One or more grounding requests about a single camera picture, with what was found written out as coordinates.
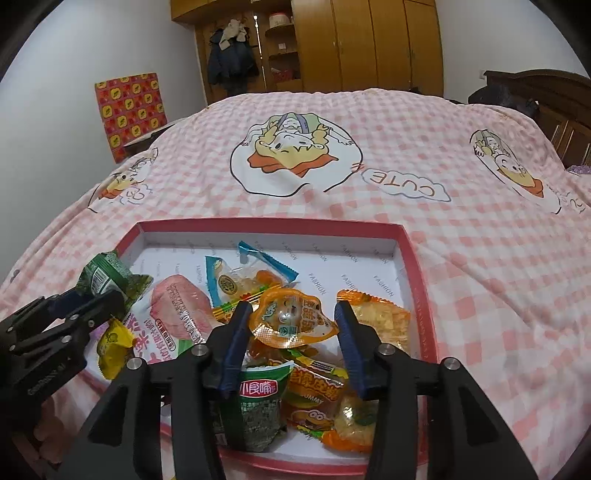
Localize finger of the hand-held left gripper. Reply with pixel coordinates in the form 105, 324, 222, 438
9, 293, 126, 365
0, 292, 95, 344

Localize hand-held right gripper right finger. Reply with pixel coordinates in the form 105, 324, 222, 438
333, 301, 539, 480

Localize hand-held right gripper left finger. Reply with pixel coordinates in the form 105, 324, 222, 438
55, 302, 254, 480

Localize small yellow snack packet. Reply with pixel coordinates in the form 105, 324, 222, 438
96, 318, 137, 380

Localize orange rice cracker packet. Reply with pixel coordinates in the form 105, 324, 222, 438
336, 288, 411, 358

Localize green white snack packet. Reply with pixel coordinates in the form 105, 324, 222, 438
210, 360, 296, 453
76, 249, 154, 319

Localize clear orange jelly packet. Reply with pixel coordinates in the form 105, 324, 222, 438
321, 388, 382, 453

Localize orange yellow lidded snack cup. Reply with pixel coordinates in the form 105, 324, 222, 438
248, 286, 340, 349

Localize pink white sausage packet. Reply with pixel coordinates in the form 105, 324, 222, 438
122, 274, 220, 365

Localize blue edged clear candy packet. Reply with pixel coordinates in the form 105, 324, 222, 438
237, 241, 300, 296
204, 255, 259, 321

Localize shallow red cardboard box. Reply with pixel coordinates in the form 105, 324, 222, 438
113, 218, 438, 476

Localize dark wooden side table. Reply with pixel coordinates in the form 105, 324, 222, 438
122, 117, 188, 160

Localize dark hanging coats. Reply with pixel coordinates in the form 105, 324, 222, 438
206, 23, 260, 86

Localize dark bag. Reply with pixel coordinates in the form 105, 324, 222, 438
468, 85, 539, 112

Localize wooden wardrobe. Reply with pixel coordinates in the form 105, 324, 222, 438
171, 0, 444, 104

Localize dark wooden headboard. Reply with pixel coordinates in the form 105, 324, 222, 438
482, 70, 591, 169

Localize beige hanging scarf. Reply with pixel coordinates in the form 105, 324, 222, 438
218, 19, 247, 51

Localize red yellow patterned wall cloth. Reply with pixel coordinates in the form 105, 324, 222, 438
95, 72, 168, 163

